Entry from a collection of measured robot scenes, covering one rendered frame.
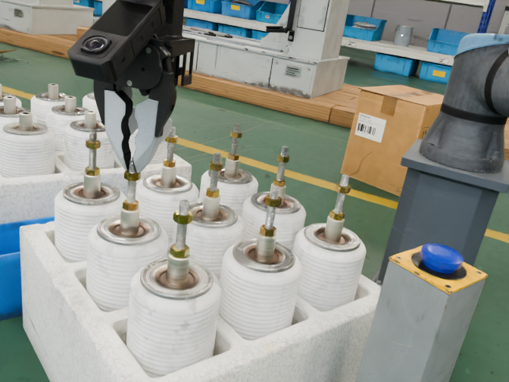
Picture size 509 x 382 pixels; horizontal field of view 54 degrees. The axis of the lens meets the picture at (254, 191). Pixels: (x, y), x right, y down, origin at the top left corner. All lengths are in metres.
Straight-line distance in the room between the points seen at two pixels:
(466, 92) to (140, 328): 0.68
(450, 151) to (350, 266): 0.38
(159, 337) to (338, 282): 0.25
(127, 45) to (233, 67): 2.27
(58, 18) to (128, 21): 3.33
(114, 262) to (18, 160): 0.42
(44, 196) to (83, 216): 0.29
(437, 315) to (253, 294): 0.20
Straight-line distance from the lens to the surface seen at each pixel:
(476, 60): 0.95
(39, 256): 0.72
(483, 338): 1.07
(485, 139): 0.97
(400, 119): 1.63
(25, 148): 0.96
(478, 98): 0.95
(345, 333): 0.66
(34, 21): 3.70
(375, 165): 1.69
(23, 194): 0.96
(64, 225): 0.71
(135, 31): 0.50
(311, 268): 0.65
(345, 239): 0.68
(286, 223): 0.71
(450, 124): 0.97
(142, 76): 0.54
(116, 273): 0.60
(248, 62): 2.70
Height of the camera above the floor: 0.54
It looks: 22 degrees down
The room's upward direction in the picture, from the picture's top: 9 degrees clockwise
